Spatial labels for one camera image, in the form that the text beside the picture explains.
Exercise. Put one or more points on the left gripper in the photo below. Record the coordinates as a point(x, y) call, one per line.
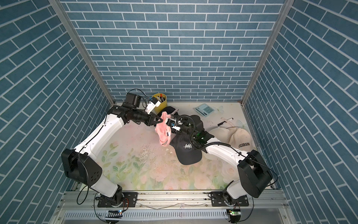
point(151, 121)

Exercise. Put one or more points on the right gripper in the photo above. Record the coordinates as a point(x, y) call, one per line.
point(184, 120)

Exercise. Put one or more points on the pink baseball cap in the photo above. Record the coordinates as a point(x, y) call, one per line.
point(163, 130)

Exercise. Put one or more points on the black cap front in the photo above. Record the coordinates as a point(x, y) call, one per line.
point(184, 150)

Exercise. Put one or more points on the black cap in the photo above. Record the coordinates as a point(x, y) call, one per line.
point(184, 150)
point(170, 110)

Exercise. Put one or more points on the beige Colorado cap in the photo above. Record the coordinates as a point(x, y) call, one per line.
point(225, 135)
point(242, 140)

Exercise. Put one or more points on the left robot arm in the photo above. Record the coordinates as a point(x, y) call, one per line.
point(80, 164)

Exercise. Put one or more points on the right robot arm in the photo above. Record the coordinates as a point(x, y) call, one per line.
point(254, 174)

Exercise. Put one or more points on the black cap rear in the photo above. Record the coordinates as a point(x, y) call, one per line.
point(170, 110)

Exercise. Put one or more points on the light blue calculator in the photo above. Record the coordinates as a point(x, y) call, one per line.
point(204, 110)

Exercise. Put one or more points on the yellow pen cup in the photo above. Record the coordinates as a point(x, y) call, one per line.
point(162, 98)

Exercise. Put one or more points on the black white marker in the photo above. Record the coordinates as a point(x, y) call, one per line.
point(225, 121)

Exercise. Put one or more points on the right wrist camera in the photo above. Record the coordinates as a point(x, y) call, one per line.
point(173, 124)

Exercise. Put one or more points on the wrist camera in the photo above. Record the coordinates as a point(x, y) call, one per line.
point(152, 104)
point(173, 124)

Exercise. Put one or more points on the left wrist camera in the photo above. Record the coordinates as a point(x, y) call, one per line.
point(152, 104)

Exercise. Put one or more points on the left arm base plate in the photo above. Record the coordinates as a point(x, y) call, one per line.
point(121, 199)

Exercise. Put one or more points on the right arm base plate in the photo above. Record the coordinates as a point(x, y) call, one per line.
point(219, 199)

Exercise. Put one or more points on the aluminium front rail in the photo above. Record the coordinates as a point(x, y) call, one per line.
point(176, 207)

